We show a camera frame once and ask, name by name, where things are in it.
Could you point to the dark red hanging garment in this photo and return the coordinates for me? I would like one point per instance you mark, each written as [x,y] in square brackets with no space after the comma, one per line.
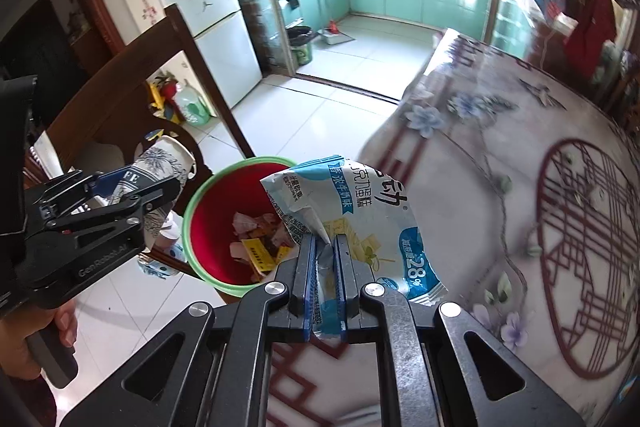
[592,27]

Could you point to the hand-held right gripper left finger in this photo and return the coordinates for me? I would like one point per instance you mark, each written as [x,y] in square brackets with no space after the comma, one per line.
[307,267]

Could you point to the brown wooden chair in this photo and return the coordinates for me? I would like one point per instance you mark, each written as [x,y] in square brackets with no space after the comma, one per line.
[150,72]

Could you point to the red bin with green rim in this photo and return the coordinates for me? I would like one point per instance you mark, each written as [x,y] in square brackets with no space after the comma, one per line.
[210,232]

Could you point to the grey dustpan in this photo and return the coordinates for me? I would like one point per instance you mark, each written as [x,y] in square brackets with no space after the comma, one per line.
[337,36]

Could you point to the floral print paper cup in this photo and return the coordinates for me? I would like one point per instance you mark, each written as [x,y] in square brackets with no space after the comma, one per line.
[162,167]

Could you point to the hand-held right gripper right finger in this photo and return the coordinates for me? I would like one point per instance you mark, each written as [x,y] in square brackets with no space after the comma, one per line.
[342,267]

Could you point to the green plastic jug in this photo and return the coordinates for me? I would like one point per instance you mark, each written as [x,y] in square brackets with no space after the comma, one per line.
[192,107]

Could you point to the white blue snack wrapper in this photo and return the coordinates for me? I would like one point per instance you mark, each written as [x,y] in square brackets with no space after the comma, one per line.
[360,207]

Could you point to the yellow toy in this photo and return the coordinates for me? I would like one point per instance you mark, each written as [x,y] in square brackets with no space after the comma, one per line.
[162,99]

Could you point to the green kitchen trash bin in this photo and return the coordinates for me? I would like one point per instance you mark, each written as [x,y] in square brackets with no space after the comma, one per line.
[300,47]

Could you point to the person's left hand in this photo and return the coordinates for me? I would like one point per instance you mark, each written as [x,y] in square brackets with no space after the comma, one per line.
[66,322]

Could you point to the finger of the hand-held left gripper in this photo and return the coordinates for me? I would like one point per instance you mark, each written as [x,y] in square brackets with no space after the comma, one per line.
[85,187]
[120,209]

